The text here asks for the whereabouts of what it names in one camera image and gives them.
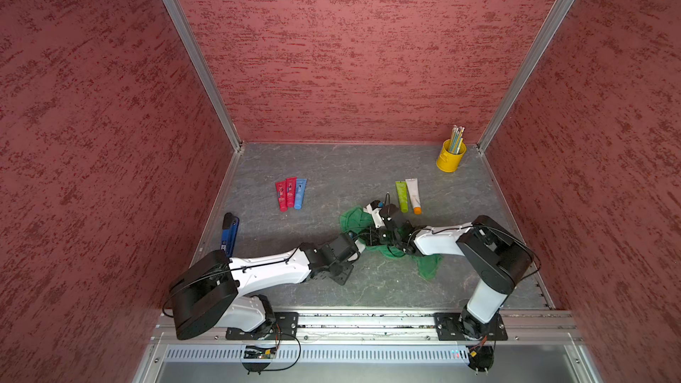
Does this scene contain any green microfiber cloth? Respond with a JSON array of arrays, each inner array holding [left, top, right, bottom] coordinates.
[[339, 207, 443, 281]]

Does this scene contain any green tube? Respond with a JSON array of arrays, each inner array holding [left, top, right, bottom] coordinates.
[[395, 181, 409, 213]]

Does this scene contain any white tube orange cap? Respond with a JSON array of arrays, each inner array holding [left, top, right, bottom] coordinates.
[[405, 178, 422, 215]]

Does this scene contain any blue tube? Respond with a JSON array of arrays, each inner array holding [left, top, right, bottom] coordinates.
[[294, 178, 307, 210]]

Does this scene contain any white tube red cap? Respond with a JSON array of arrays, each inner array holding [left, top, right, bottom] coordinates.
[[355, 239, 366, 254]]

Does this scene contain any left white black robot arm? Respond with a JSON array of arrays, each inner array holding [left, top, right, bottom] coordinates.
[[168, 234, 365, 340]]

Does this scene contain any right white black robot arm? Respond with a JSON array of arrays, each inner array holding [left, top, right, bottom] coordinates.
[[359, 216, 537, 343]]

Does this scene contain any red pink tube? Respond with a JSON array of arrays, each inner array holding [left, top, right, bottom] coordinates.
[[286, 177, 297, 209]]

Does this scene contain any dark red tube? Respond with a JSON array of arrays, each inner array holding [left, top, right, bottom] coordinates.
[[275, 181, 288, 212]]

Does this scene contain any yellow cup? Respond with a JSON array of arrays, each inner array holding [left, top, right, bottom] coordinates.
[[436, 139, 466, 173]]

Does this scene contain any blue stapler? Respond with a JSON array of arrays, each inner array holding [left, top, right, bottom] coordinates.
[[220, 213, 239, 257]]

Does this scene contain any bundle of pencils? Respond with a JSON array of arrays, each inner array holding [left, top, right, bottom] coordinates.
[[448, 126, 466, 155]]

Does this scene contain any right corner aluminium profile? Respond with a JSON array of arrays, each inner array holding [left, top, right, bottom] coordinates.
[[477, 0, 576, 155]]

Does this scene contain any corner aluminium profile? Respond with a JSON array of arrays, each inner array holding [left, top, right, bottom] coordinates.
[[477, 0, 576, 155], [161, 0, 243, 154]]

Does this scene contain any left corner aluminium profile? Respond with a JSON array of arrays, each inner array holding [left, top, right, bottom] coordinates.
[[161, 0, 243, 154]]

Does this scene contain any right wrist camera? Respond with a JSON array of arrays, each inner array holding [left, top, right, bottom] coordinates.
[[364, 200, 408, 231]]

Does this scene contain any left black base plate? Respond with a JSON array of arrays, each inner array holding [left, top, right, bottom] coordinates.
[[225, 312, 300, 340]]

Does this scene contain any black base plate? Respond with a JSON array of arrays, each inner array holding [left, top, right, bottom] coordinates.
[[225, 312, 300, 340], [434, 312, 508, 342]]

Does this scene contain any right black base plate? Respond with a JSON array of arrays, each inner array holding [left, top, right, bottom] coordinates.
[[434, 312, 508, 342]]

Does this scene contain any left controller board with cables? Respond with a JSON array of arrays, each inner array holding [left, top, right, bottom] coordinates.
[[241, 324, 303, 375]]

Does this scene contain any controller board with cables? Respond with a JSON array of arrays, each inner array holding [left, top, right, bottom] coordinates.
[[241, 324, 303, 375], [468, 336, 496, 373]]

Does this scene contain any right controller board with cables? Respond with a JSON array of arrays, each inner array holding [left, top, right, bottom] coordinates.
[[468, 336, 496, 373]]

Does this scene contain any aluminium front rail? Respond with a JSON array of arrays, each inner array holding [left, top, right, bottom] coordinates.
[[148, 307, 586, 347]]

